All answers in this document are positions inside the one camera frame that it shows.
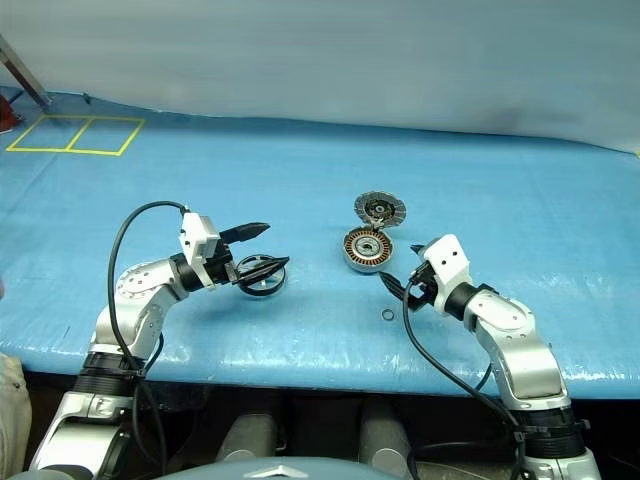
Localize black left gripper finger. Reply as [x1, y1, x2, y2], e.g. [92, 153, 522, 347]
[218, 222, 272, 245]
[230, 256, 291, 287]

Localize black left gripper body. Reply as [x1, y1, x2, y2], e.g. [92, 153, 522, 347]
[201, 238, 241, 288]

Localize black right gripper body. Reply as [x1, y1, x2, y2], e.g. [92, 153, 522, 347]
[405, 262, 440, 312]

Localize black rimmed silver spoked rotor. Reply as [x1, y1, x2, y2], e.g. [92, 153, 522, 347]
[233, 253, 289, 300]

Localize motor stator with copper coils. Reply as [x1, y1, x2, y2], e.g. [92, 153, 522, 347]
[342, 224, 397, 275]

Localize motor cover with circuit board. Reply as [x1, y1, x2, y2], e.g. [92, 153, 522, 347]
[353, 191, 407, 229]

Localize blue table cover sheet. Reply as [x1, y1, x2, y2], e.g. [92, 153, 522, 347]
[0, 89, 640, 401]

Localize dark grey rounded cylinder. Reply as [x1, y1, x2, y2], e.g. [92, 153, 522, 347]
[358, 399, 417, 479]
[217, 412, 277, 464]

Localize yellow tape squares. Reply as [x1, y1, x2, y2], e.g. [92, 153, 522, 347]
[5, 114, 146, 158]

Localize blue-grey robot torso cover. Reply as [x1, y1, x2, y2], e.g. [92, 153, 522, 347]
[162, 453, 419, 480]

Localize bystander in beige clothing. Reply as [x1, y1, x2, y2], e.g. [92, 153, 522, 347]
[0, 352, 33, 474]

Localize red stand base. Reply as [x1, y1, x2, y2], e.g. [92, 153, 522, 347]
[0, 97, 22, 134]

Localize grey metal stand pole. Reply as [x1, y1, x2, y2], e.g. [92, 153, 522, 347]
[0, 33, 55, 109]

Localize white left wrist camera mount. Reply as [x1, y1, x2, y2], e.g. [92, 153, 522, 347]
[178, 210, 222, 291]

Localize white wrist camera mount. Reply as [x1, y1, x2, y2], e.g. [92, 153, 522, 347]
[418, 233, 473, 319]
[178, 210, 222, 291]

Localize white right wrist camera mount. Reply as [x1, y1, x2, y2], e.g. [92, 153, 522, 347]
[418, 233, 473, 319]

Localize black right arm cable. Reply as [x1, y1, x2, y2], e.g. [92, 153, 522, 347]
[401, 277, 526, 480]

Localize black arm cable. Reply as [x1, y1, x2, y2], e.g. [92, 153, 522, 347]
[107, 200, 190, 474]
[401, 277, 526, 480]

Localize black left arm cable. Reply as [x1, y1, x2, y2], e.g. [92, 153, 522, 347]
[107, 200, 190, 474]

